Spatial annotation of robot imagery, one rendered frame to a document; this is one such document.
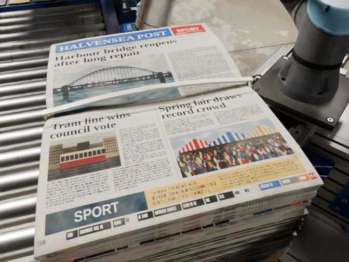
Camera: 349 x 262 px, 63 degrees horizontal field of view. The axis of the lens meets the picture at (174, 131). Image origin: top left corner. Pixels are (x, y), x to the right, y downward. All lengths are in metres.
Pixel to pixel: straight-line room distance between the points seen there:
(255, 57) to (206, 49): 2.07
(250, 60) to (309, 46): 1.79
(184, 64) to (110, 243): 0.28
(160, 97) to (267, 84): 0.46
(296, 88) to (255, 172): 0.48
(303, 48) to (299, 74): 0.06
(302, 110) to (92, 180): 0.57
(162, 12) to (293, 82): 0.36
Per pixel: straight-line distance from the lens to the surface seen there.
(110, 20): 1.17
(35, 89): 0.88
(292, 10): 0.83
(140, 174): 0.30
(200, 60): 0.46
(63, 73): 0.46
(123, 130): 0.34
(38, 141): 0.73
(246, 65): 2.43
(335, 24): 0.70
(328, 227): 1.33
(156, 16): 0.66
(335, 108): 0.79
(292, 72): 0.77
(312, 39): 0.72
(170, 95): 0.39
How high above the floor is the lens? 1.27
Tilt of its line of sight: 46 degrees down
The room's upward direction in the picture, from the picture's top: straight up
